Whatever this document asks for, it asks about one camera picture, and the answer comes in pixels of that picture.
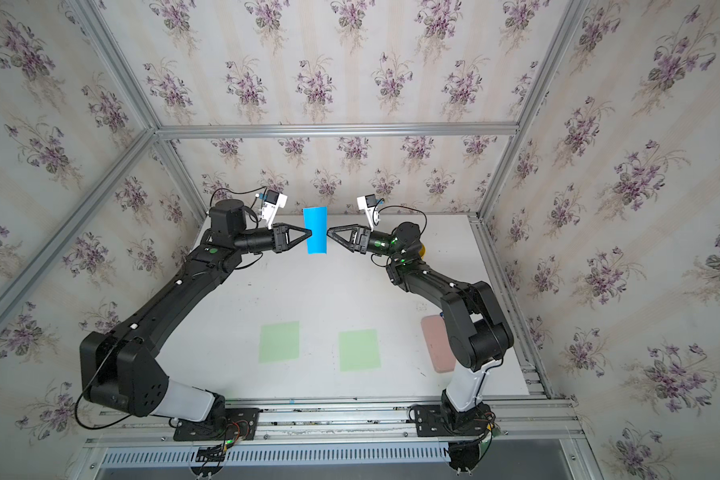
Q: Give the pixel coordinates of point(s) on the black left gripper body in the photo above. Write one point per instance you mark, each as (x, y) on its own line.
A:
(258, 241)

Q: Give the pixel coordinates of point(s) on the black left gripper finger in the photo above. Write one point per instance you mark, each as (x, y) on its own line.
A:
(288, 229)
(287, 242)

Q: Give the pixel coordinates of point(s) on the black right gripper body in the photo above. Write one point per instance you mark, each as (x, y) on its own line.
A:
(378, 245)

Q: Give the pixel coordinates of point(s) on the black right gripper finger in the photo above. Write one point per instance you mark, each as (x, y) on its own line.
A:
(347, 242)
(349, 229)

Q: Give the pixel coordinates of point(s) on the blue square paper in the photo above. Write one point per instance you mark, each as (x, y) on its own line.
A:
(316, 220)

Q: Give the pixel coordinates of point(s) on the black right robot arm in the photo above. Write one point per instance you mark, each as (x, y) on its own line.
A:
(478, 333)

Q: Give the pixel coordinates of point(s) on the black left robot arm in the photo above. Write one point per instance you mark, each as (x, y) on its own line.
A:
(119, 369)

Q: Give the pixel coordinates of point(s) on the right green paper sheet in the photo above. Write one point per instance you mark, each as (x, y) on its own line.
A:
(359, 350)

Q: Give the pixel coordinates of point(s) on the green paper sheet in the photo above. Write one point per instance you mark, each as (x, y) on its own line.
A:
(359, 350)
(279, 342)

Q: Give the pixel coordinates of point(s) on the left green paper sheet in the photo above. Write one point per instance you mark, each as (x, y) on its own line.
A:
(279, 342)

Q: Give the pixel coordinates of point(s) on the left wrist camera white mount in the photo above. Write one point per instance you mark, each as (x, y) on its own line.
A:
(271, 202)

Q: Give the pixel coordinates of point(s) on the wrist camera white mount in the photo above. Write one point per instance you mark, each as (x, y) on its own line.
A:
(370, 205)
(271, 202)

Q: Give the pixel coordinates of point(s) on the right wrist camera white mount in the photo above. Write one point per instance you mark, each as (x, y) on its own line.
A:
(370, 205)

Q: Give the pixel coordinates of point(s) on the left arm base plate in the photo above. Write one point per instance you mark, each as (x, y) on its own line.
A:
(232, 424)

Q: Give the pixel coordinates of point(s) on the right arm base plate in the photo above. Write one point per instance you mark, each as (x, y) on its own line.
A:
(431, 420)

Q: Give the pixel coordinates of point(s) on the aluminium rail frame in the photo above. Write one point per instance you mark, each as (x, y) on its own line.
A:
(323, 432)

